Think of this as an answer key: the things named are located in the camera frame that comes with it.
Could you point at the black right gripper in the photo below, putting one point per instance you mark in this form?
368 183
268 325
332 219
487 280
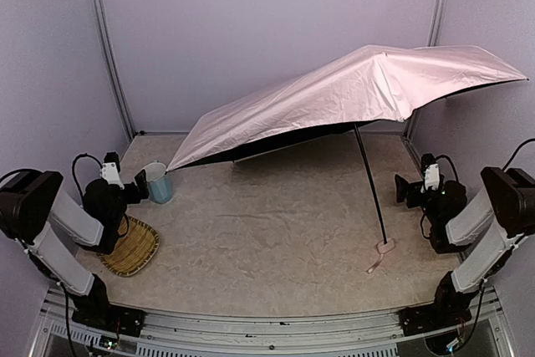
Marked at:
409 190

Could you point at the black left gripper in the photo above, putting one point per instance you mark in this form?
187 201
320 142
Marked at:
136 189

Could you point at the pink folding umbrella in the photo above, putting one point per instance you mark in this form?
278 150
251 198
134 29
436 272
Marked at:
369 84

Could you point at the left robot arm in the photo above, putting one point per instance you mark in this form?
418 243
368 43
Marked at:
34 206

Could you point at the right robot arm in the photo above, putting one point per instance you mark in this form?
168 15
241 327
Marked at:
488 227

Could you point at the light blue white mug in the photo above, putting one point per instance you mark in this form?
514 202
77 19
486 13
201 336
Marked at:
158 182

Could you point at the woven bamboo tray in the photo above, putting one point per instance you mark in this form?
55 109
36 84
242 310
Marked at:
132 251

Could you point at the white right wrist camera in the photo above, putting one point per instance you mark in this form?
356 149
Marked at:
431 173

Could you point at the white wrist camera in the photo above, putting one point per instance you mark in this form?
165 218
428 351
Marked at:
431 173
110 170

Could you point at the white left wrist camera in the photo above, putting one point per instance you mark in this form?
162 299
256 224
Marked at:
110 170

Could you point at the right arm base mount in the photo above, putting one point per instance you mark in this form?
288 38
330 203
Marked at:
427 318

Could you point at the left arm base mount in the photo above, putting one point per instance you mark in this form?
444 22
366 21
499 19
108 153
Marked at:
115 319

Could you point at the front aluminium rail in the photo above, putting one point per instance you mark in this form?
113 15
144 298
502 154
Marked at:
163 333

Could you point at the left aluminium frame post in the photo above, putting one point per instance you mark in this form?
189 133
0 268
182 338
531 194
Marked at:
112 70

